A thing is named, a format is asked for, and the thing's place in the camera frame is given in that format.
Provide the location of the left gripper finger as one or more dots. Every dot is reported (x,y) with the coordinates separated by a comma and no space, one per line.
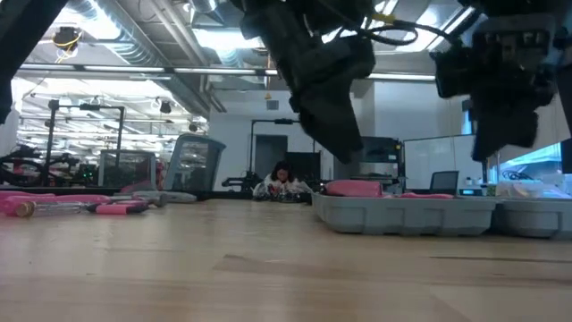
(342,129)
(310,121)

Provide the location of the black background robot arm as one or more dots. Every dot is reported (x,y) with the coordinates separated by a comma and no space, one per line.
(27,165)
(241,181)

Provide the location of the square wall vent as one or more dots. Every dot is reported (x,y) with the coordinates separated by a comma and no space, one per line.
(272,105)

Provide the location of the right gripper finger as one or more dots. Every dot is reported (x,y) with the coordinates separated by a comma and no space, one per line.
(520,129)
(489,134)

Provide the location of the black ceiling spot lamp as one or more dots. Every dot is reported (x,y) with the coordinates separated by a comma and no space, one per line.
(165,107)

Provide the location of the white whiteboard panel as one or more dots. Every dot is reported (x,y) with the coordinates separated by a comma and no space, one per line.
(442,158)

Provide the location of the grey plastic tool case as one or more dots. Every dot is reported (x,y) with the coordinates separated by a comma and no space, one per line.
(402,217)

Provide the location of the black office chair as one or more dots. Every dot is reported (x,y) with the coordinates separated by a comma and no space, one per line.
(444,183)

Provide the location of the grey mesh office chair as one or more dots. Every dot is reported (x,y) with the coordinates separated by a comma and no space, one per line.
(192,161)

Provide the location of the grey utility knife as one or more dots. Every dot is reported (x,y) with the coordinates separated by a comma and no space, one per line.
(179,197)

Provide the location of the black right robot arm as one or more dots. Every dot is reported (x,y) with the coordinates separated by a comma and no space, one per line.
(514,5)

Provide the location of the black gantry stand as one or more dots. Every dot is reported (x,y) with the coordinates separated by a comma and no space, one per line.
(50,134)
(283,121)

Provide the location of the small display device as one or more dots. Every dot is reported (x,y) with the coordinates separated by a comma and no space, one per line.
(469,192)

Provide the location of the long ceiling light strip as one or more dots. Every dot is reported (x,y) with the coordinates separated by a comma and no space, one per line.
(125,68)

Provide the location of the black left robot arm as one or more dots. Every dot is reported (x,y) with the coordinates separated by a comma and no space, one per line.
(22,36)

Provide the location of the black glove grey red cuff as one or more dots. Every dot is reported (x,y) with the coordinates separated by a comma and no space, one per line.
(138,185)

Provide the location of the white desk clutter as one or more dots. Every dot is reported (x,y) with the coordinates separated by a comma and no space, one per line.
(536,188)

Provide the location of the person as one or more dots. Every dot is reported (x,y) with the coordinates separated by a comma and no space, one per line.
(281,176)

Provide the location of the black table rig frame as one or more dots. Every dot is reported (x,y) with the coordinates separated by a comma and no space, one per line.
(223,195)

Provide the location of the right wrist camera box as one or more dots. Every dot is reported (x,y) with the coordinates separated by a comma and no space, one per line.
(514,38)

